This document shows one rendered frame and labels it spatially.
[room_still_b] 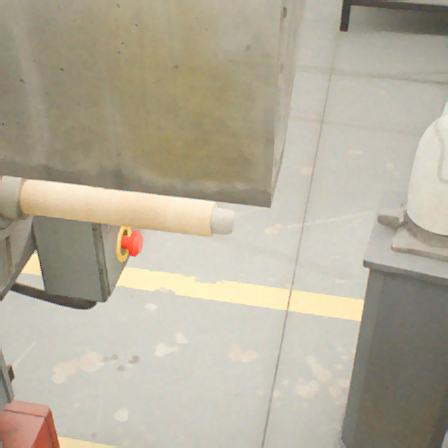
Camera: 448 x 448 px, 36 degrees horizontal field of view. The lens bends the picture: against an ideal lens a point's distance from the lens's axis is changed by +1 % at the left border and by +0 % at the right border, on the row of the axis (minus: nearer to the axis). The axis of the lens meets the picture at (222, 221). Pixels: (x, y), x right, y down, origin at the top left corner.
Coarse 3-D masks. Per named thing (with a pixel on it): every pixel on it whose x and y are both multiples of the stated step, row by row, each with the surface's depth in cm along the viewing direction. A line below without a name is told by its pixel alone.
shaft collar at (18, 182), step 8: (8, 176) 64; (0, 184) 64; (8, 184) 63; (16, 184) 63; (0, 192) 63; (8, 192) 63; (16, 192) 63; (0, 200) 64; (8, 200) 63; (16, 200) 63; (0, 208) 64; (8, 208) 64; (16, 208) 64; (8, 216) 65; (16, 216) 64; (24, 216) 65
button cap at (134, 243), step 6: (132, 234) 102; (138, 234) 102; (126, 240) 102; (132, 240) 101; (138, 240) 102; (126, 246) 103; (132, 246) 101; (138, 246) 102; (132, 252) 102; (138, 252) 103
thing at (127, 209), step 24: (24, 192) 64; (48, 192) 64; (72, 192) 63; (96, 192) 63; (120, 192) 63; (72, 216) 64; (96, 216) 63; (120, 216) 62; (144, 216) 62; (168, 216) 62; (192, 216) 61
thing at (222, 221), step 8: (216, 208) 62; (224, 208) 62; (216, 216) 61; (224, 216) 61; (232, 216) 62; (216, 224) 61; (224, 224) 61; (232, 224) 62; (216, 232) 62; (224, 232) 62
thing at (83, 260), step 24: (48, 216) 92; (48, 240) 95; (72, 240) 94; (96, 240) 94; (120, 240) 101; (48, 264) 98; (72, 264) 97; (96, 264) 96; (120, 264) 103; (24, 288) 103; (48, 288) 101; (72, 288) 100; (96, 288) 99
